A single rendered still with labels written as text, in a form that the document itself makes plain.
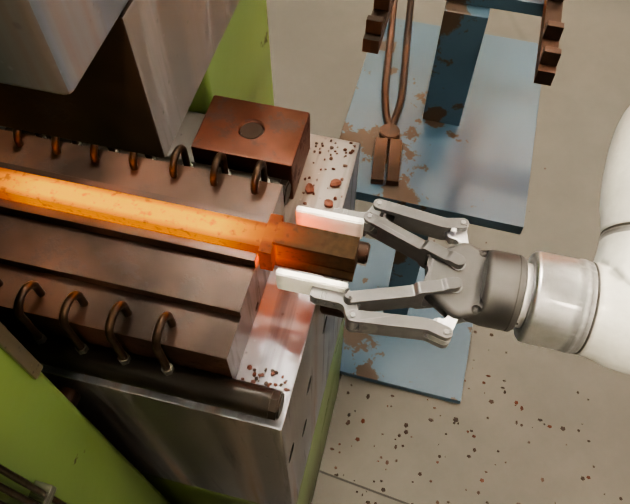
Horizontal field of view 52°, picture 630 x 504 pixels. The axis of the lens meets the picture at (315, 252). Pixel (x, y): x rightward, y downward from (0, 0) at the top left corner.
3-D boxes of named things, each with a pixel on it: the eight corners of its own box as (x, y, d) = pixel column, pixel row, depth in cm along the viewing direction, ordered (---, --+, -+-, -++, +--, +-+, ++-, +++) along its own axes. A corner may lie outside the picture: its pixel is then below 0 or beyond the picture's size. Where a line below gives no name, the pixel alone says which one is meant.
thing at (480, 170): (542, 53, 117) (546, 44, 115) (520, 234, 97) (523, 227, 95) (378, 24, 121) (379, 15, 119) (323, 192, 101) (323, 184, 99)
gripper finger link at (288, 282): (347, 297, 64) (345, 303, 64) (278, 282, 65) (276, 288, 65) (348, 282, 62) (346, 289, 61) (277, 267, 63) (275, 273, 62)
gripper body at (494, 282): (506, 350, 64) (412, 329, 65) (514, 276, 68) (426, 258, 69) (528, 316, 57) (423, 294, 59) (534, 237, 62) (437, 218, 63)
